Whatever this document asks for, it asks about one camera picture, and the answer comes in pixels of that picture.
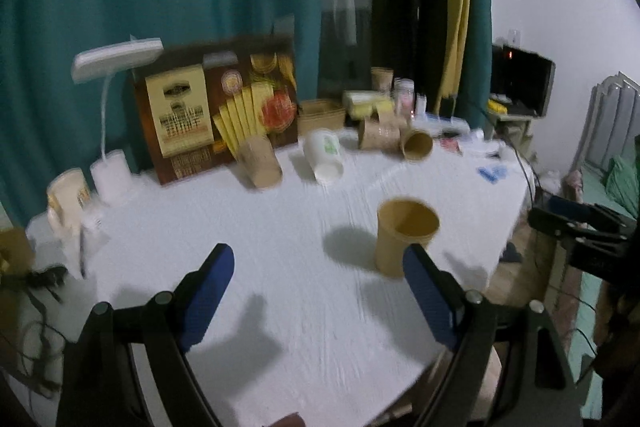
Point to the clear plastic jar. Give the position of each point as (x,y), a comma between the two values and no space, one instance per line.
(405,97)

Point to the yellow curtain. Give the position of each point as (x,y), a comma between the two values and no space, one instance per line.
(457,7)

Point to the green pillow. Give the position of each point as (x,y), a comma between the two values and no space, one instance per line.
(625,184)

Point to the white paper cup green print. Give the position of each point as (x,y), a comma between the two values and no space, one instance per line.
(324,157)

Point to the narrow teal curtain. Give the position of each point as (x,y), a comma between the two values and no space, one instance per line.
(479,7)

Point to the white tablecloth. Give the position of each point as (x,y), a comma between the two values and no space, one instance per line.
(300,257)

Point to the brown printed gift box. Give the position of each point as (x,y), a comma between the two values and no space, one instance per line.
(185,117)

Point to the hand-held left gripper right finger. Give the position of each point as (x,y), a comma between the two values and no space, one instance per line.
(430,302)

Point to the ribbed brown paper cup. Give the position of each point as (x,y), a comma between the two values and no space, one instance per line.
(260,164)

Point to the black pen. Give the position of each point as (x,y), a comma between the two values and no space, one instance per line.
(81,254)

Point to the small brown paper cup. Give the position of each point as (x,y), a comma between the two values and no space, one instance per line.
(382,79)

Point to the brown cardboard box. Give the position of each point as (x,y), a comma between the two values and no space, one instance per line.
(15,252)

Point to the yellow white packet box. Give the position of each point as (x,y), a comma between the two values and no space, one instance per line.
(365,103)

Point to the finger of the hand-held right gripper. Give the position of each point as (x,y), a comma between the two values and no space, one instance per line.
(567,207)
(545,219)

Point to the plain brown paper cup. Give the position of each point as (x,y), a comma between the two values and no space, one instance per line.
(400,247)

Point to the small white bottle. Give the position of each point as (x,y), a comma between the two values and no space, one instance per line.
(421,104)

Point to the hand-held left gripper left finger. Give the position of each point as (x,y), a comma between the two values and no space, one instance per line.
(207,297)

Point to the small blue clips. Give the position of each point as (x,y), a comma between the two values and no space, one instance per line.
(491,173)

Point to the cream printed paper cup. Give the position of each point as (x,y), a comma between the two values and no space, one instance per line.
(67,199)

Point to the black monitor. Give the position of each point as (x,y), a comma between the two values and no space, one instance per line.
(522,77)

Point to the patterned brown paper cup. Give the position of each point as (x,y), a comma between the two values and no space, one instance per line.
(377,136)

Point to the white desk lamp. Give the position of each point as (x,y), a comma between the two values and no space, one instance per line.
(115,58)

